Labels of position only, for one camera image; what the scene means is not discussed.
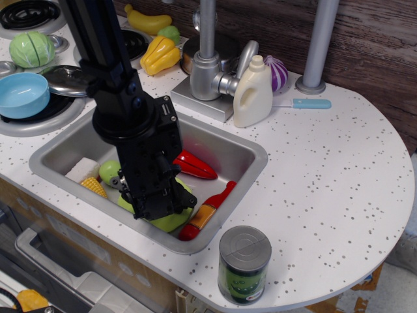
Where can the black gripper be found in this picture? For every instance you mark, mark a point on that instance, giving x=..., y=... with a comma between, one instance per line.
x=148, y=174

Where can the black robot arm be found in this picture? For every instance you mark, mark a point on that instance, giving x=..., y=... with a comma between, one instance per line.
x=121, y=103

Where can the light green plastic plate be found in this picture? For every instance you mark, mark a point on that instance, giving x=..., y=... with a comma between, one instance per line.
x=168, y=223

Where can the green toy apple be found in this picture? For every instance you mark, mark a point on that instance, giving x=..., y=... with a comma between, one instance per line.
x=108, y=170

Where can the red toy chili pepper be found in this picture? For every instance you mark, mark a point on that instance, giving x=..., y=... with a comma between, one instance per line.
x=194, y=166

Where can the yellow toy corn cob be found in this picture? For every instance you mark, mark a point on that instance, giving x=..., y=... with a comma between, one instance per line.
x=94, y=185

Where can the red toy ketchup bottle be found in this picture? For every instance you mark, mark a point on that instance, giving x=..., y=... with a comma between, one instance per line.
x=206, y=211

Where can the white toy block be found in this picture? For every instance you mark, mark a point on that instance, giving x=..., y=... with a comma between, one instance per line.
x=84, y=169

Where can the grey toy sink basin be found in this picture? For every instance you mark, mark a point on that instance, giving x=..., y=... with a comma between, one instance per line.
x=232, y=158

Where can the silver toy faucet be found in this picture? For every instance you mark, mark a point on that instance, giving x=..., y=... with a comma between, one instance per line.
x=209, y=90

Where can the black front left burner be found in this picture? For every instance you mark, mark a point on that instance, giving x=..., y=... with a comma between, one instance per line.
x=60, y=111

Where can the black burner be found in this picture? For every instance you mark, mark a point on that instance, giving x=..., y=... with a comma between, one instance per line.
x=23, y=16
x=60, y=111
x=136, y=43

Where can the grey green toy can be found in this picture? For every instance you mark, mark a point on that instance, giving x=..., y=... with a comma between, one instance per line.
x=244, y=256

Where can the silver pot lid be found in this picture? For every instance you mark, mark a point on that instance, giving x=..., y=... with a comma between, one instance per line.
x=67, y=80

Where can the yellow toy bell pepper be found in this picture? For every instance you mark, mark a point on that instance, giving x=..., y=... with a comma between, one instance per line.
x=161, y=54

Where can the cream toy detergent bottle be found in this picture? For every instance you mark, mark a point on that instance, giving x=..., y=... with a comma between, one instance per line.
x=253, y=97

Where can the black back right burner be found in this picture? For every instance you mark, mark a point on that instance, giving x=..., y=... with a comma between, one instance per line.
x=136, y=43

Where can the silver metal pot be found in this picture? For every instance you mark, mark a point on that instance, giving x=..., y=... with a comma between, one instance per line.
x=227, y=48

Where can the small green toy vegetable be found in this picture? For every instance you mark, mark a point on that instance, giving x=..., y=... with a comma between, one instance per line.
x=170, y=32

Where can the blue plastic bowl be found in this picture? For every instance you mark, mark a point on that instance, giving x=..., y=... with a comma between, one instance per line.
x=23, y=95

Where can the yellow toy banana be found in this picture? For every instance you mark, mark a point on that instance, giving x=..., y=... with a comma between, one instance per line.
x=150, y=25

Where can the silver stove knob middle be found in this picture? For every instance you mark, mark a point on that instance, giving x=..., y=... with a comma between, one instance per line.
x=59, y=43

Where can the silver stove knob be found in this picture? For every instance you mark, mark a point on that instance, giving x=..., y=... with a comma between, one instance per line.
x=59, y=43
x=8, y=68

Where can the purple white toy onion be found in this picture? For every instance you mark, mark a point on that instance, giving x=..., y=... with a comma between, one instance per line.
x=279, y=73

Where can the yellow object lower corner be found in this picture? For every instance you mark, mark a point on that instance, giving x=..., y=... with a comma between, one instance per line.
x=31, y=300

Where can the green toy cabbage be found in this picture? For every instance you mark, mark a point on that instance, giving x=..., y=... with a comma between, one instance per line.
x=31, y=50

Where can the silver stove knob left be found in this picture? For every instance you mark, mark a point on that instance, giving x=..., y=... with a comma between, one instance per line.
x=8, y=68

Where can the grey vertical pole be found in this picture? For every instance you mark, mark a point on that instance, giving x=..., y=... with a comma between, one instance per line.
x=311, y=82

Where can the black back left burner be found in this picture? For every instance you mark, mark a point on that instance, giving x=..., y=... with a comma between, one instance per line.
x=23, y=16

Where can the grey oven door handle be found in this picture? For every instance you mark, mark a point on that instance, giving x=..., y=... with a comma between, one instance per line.
x=73, y=288

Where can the blue handled toy knife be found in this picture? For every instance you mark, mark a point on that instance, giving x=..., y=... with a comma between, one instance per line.
x=300, y=103

